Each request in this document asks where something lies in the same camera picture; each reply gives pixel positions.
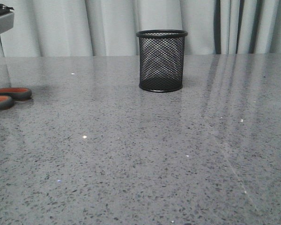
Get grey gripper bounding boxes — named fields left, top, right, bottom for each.
left=0, top=4, right=15, bottom=34

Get orange and grey scissors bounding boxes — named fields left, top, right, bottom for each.
left=0, top=88, right=32, bottom=110

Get grey curtain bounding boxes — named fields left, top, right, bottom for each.
left=0, top=0, right=281, bottom=57

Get black mesh pen cup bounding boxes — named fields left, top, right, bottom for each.
left=136, top=30, right=188, bottom=92

